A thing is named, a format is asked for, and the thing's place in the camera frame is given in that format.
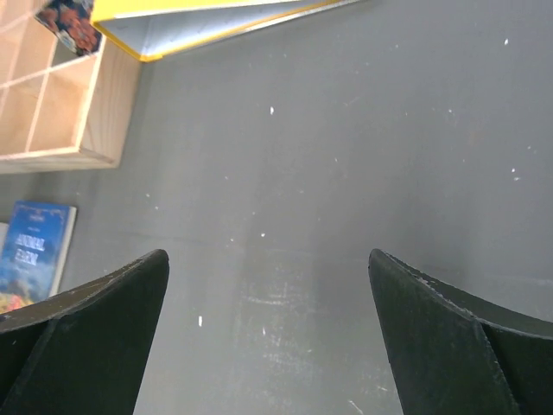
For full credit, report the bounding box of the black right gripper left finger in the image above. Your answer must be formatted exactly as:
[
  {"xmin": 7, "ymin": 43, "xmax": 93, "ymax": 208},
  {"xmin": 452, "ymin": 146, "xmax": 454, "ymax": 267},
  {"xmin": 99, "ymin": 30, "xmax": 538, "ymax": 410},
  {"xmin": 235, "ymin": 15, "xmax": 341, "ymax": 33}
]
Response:
[{"xmin": 1, "ymin": 250, "xmax": 169, "ymax": 414}]

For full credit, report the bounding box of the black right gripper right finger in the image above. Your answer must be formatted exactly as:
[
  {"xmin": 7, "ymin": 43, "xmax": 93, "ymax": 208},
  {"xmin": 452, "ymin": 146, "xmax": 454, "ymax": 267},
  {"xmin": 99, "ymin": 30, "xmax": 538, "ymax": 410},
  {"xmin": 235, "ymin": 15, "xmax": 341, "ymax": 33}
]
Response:
[{"xmin": 368, "ymin": 249, "xmax": 552, "ymax": 414}]

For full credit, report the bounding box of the blue Animal Farm book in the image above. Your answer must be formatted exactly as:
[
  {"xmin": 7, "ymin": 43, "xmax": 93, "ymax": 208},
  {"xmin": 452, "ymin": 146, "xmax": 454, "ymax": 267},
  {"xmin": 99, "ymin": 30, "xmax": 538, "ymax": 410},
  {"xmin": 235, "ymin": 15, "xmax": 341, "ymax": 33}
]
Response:
[{"xmin": 1, "ymin": 201, "xmax": 77, "ymax": 313}]

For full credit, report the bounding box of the wooden compartment tray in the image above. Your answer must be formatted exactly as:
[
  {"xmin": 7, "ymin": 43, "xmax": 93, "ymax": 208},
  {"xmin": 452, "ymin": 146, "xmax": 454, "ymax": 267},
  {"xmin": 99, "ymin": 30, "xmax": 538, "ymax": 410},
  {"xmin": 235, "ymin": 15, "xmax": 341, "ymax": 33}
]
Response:
[{"xmin": 1, "ymin": 0, "xmax": 141, "ymax": 174}]

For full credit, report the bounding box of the floral rolled tie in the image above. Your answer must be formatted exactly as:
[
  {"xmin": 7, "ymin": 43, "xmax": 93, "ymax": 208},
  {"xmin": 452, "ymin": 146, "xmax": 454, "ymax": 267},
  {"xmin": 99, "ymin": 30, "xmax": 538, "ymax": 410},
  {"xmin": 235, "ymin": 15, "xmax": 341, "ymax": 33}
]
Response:
[{"xmin": 35, "ymin": 0, "xmax": 102, "ymax": 56}]

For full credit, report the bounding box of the yellow ring binder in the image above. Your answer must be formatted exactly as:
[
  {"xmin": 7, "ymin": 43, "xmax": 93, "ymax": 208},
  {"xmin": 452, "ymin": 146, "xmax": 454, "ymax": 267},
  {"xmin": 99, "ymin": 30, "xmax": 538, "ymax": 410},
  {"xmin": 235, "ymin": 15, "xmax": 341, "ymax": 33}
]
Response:
[{"xmin": 91, "ymin": 0, "xmax": 350, "ymax": 62}]

